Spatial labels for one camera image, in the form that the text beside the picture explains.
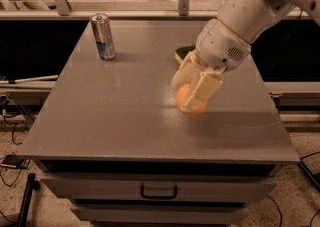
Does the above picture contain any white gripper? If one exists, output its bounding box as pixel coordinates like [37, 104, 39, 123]
[171, 19, 251, 105]

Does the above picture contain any orange fruit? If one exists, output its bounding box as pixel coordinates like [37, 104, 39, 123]
[176, 83, 207, 116]

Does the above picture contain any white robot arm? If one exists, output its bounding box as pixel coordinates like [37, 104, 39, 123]
[172, 0, 320, 114]

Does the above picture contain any green and yellow sponge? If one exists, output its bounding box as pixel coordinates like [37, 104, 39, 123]
[175, 45, 195, 64]

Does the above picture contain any silver blue drink can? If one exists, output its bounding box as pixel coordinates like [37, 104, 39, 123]
[90, 13, 116, 60]

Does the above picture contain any grey drawer cabinet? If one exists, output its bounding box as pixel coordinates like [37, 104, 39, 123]
[19, 21, 298, 227]

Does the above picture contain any white rod on left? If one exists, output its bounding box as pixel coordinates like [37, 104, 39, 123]
[0, 75, 59, 85]

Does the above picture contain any black floor stand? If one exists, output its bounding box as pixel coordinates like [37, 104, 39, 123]
[17, 173, 40, 227]

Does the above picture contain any black drawer handle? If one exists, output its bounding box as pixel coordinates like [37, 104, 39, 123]
[140, 185, 178, 200]

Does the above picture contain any black cable on right floor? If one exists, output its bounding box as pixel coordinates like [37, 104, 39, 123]
[266, 150, 320, 227]

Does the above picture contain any black cable on floor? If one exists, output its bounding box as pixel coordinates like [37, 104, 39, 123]
[0, 94, 38, 189]
[266, 150, 320, 227]

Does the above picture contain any black cable on left floor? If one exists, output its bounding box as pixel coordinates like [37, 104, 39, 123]
[0, 94, 38, 189]

